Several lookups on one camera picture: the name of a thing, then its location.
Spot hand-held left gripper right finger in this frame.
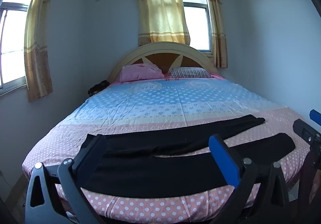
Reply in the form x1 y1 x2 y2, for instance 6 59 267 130
208 134 293 224

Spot yellow floral curtain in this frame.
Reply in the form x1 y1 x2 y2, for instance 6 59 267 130
136 0 190 47
203 0 228 68
24 0 62 102

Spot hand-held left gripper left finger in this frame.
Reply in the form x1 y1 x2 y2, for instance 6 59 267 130
24 134 108 224

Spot bed with polka dot sheet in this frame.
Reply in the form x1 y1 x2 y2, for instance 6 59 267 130
22 73 314 224

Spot large sliding window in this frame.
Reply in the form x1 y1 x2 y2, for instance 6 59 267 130
0 0 38 94

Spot small window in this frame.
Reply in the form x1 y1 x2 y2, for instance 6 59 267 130
179 0 213 55

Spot black pants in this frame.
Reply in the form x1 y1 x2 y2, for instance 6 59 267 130
80 114 296 198

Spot black bag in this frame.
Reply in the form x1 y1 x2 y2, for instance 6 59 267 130
88 80 110 96

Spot person's right forearm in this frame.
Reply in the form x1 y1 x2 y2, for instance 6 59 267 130
298 152 321 202

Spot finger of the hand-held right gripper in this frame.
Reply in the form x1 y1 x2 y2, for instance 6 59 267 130
309 109 321 121
293 119 321 145

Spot pink pillow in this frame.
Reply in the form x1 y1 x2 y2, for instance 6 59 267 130
119 63 165 82

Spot striped pillow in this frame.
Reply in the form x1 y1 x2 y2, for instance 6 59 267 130
169 67 215 79

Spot cream arched headboard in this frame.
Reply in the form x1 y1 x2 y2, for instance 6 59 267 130
108 42 218 82

